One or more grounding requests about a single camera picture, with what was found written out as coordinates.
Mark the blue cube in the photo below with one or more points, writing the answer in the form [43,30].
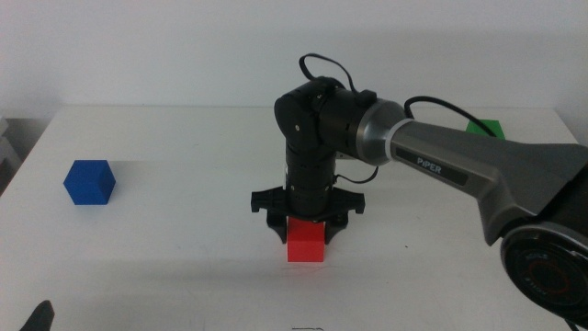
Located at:
[89,184]

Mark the green cube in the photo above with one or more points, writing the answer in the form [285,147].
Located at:
[494,125]

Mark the red cube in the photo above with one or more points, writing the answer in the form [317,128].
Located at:
[305,243]

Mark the right grey black robot arm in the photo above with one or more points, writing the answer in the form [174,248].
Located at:
[482,161]

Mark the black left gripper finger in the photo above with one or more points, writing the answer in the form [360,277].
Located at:
[40,318]

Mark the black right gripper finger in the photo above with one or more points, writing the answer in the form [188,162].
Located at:
[279,228]
[333,228]

